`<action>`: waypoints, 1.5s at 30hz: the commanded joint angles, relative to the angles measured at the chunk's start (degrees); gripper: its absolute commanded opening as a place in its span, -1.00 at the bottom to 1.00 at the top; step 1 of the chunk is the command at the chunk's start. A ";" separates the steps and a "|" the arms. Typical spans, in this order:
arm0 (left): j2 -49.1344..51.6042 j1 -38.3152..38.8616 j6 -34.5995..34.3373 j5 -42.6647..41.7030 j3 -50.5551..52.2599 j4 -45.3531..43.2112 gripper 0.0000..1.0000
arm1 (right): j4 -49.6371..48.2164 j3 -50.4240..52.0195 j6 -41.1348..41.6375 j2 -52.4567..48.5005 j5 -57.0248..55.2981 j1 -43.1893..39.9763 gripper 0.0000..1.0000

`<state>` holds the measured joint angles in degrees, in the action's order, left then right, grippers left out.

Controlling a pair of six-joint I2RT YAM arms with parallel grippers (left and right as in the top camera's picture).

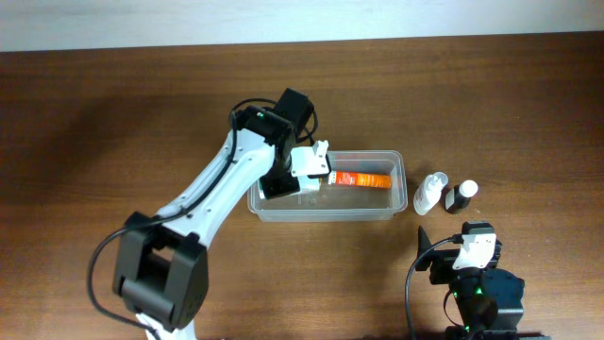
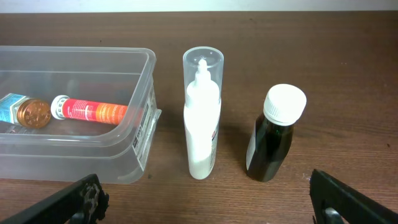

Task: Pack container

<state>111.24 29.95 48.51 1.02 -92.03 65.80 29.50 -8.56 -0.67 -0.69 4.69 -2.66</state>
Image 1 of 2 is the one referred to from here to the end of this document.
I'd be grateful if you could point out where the orange tablet tube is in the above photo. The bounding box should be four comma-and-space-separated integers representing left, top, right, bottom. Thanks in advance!
327, 171, 392, 189

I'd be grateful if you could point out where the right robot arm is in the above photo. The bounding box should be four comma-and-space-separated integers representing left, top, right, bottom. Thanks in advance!
405, 221, 546, 340

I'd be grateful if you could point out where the white green medicine box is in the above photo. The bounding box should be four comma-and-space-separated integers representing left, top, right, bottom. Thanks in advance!
258, 176, 320, 199

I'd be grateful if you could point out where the white bottle clear cap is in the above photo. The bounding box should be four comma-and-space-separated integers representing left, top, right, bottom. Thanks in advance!
412, 172, 448, 215

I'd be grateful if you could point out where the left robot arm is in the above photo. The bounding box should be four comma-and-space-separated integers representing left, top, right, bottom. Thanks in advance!
111, 89, 331, 339

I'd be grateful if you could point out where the dark bottle white cap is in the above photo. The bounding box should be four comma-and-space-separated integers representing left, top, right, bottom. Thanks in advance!
445, 179, 478, 214

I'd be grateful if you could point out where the clear plastic container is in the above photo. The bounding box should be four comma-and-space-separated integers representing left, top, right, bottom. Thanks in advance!
247, 150, 408, 223

